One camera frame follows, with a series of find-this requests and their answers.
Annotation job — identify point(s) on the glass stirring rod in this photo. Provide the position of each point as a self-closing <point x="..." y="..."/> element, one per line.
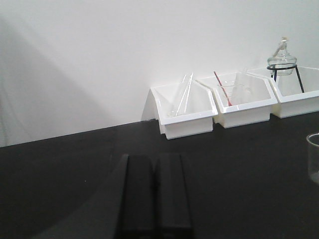
<point x="189" y="79"/>
<point x="178" y="101"/>

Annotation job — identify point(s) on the white bin with glass rods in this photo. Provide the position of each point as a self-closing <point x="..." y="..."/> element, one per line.
<point x="200" y="111"/>

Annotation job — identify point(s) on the clear glass beaker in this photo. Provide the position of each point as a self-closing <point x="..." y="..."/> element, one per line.
<point x="313" y="156"/>

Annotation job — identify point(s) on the glass alcohol lamp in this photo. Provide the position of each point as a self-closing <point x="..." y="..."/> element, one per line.
<point x="282" y="60"/>

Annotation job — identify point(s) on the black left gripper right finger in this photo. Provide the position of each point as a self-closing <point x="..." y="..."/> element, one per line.
<point x="172" y="210"/>

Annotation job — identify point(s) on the clear glass funnel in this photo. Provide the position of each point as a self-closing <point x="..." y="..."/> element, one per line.
<point x="241" y="92"/>

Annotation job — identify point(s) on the black metal tripod stand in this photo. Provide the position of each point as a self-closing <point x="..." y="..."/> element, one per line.
<point x="299" y="77"/>

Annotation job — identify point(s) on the white bin with funnel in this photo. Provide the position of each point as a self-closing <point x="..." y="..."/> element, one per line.
<point x="257" y="110"/>

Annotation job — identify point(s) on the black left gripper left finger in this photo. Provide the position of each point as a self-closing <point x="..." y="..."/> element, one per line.
<point x="138" y="221"/>

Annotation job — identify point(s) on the small clear plastic cup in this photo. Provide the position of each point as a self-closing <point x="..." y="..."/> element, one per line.
<point x="227" y="88"/>

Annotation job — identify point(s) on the white bin with tripod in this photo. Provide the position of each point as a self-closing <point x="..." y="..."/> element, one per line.
<point x="291" y="100"/>

